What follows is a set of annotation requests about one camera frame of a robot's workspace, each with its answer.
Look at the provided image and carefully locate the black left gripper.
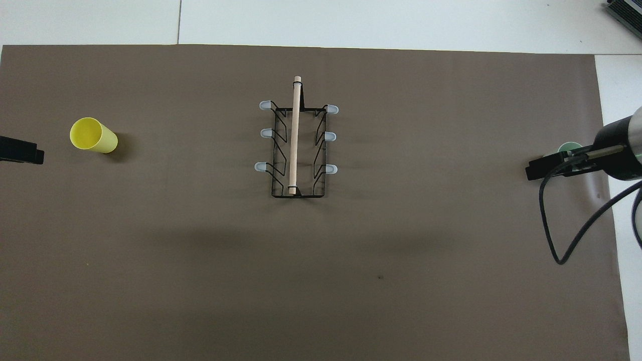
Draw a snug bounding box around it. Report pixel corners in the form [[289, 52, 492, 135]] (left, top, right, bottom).
[[0, 135, 45, 165]]

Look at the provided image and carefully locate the grey electronic device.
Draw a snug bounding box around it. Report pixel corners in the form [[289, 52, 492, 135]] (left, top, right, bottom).
[[604, 0, 642, 25]]

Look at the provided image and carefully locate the brown table mat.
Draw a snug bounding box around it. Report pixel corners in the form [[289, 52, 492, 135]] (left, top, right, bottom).
[[0, 44, 631, 361]]

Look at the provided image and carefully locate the yellow plastic cup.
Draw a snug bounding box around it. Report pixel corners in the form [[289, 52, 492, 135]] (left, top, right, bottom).
[[70, 117, 119, 153]]

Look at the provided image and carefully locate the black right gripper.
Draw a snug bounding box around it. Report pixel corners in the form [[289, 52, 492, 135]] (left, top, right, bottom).
[[525, 116, 641, 182]]

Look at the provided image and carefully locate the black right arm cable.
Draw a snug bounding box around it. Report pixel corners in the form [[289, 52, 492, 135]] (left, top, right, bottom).
[[539, 145, 642, 265]]

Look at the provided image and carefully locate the black wire cup rack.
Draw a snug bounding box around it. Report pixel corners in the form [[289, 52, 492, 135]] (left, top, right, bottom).
[[254, 76, 340, 199]]

